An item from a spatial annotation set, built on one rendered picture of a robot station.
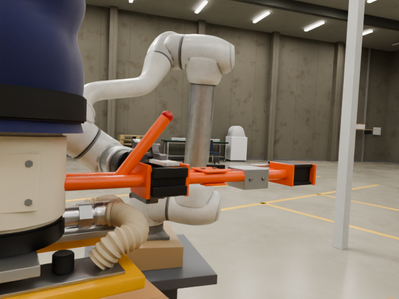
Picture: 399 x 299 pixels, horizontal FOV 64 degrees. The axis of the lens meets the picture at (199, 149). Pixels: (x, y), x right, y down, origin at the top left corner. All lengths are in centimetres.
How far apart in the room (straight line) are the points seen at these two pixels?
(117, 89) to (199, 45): 37
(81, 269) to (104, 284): 5
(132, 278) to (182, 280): 84
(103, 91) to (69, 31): 47
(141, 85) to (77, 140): 33
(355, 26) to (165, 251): 347
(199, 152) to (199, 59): 35
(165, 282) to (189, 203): 30
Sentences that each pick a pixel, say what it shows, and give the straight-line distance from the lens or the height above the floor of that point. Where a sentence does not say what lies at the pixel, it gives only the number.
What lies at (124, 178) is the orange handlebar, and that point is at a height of 122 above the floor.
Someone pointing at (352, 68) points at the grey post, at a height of 209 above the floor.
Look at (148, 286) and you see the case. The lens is 80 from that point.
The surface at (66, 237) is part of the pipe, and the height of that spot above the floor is 113.
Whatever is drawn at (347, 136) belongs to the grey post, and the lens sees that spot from 403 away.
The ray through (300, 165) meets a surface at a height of 124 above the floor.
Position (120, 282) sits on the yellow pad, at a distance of 47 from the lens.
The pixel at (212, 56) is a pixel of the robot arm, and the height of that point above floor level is 158.
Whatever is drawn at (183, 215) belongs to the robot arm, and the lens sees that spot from 131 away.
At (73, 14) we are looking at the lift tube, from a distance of 51.
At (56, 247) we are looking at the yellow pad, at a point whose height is 109.
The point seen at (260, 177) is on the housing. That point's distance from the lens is 71.
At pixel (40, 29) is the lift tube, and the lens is 46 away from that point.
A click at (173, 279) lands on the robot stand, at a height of 75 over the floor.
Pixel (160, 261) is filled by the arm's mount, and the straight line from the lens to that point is 136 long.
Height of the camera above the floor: 131
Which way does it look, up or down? 3 degrees down
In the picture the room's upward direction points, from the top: 2 degrees clockwise
